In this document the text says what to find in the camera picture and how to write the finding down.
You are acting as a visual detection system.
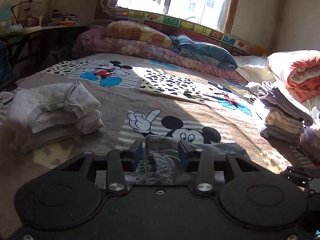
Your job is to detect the grey sweatpants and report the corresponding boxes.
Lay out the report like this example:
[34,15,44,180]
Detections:
[134,134,251,186]

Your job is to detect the white purple flower folded sheet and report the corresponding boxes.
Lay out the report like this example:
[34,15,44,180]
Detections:
[300,102,319,161]

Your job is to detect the Mickey Mouse brown blanket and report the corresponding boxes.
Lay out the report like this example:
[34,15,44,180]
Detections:
[1,54,310,237]

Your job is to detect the cream patterned folded sheet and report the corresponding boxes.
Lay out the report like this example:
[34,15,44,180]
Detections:
[261,107,304,134]

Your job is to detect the white folded garment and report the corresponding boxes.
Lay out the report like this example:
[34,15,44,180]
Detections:
[5,81,103,153]

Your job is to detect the orange white rolled quilt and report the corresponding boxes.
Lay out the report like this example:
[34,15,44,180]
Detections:
[267,50,319,102]

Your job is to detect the blue folded quilt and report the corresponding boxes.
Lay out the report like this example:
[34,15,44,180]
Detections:
[170,35,238,70]

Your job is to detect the pink floral quilt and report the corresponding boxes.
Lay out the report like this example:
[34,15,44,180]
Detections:
[73,27,248,85]

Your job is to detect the yellow orange cartoon pillow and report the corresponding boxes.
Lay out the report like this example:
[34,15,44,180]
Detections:
[106,21,175,50]

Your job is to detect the colourful alphabet foam mat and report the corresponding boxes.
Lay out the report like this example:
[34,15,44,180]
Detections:
[113,10,269,56]

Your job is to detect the cluttered dark side table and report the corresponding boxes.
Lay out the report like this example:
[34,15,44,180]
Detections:
[0,0,90,86]

